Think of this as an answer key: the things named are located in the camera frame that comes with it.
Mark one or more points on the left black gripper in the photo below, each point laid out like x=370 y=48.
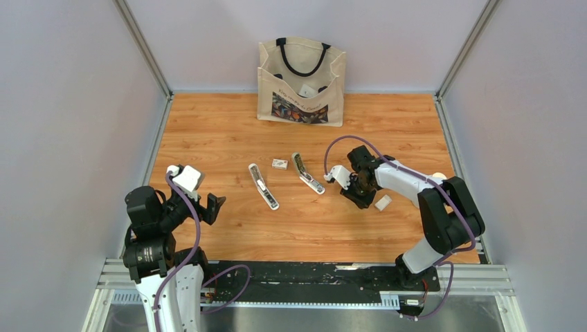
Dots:
x=207 y=214

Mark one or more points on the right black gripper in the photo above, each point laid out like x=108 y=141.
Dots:
x=360 y=202

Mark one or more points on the staples tray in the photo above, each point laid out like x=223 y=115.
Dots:
x=383 y=203

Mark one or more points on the white stapler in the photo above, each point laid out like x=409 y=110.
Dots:
x=262 y=187

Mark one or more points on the grey stapler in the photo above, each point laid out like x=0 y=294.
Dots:
x=305 y=176

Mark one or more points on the white staples box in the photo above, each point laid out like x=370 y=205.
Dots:
x=280 y=164

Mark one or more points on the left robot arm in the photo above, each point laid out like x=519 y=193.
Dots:
x=167 y=280

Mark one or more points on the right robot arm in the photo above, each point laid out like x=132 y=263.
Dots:
x=450 y=217

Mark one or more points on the white plastic bottle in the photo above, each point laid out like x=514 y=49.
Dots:
x=439 y=175

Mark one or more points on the beige canvas tote bag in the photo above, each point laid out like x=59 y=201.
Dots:
x=301 y=81

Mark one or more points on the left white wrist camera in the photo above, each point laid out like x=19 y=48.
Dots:
x=187 y=179

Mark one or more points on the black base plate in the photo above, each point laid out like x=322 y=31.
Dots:
x=308 y=282

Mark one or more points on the aluminium frame rail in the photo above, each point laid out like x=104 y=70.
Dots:
x=473 y=297

